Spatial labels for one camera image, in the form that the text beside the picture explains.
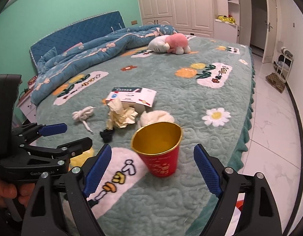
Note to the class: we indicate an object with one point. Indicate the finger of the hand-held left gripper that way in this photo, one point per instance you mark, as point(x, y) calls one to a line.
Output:
point(75, 147)
point(54, 129)

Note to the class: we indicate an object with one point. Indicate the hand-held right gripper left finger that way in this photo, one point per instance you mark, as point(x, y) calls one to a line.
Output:
point(97, 172)

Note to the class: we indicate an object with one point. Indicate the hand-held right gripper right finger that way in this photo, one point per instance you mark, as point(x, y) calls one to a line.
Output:
point(208, 169)

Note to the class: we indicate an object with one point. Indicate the red paper cup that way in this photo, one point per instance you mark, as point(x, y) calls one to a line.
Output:
point(161, 162)

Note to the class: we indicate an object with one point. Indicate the person's left hand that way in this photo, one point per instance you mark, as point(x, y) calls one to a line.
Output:
point(4, 191)

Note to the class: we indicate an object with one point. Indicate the white nightstand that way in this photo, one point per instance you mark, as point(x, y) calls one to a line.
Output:
point(27, 105)

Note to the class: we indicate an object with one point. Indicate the red box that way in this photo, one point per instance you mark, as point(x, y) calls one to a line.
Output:
point(33, 81)

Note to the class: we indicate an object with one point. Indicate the crumpled yellow paper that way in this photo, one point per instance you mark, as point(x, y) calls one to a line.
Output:
point(122, 115)

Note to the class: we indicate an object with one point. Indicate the white cotton wad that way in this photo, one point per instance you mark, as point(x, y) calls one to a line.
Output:
point(154, 118)

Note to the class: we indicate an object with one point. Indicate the bed with green blanket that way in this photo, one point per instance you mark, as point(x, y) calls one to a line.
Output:
point(178, 98)

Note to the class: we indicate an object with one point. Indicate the blue floral quilt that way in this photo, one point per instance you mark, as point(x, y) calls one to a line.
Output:
point(80, 54)

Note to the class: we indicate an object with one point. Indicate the small white cardboard box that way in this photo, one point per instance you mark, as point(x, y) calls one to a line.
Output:
point(136, 95)

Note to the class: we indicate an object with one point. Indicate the blue quilted headboard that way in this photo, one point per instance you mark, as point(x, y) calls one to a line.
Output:
point(80, 29)

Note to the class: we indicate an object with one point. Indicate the brown doormat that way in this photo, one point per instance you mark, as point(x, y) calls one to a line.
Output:
point(275, 82)

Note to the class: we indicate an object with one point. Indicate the white and pink plush toy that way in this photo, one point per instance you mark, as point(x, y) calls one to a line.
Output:
point(171, 43)

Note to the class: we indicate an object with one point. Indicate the white storage rack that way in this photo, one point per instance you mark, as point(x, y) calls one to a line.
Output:
point(285, 61)

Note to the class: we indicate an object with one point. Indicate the yellow bag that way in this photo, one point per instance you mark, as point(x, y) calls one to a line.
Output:
point(226, 19)

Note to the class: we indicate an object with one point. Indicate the white door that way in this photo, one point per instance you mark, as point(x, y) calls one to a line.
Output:
point(269, 29)

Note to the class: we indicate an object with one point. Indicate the white wardrobe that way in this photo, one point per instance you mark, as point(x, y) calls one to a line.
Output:
point(186, 5)

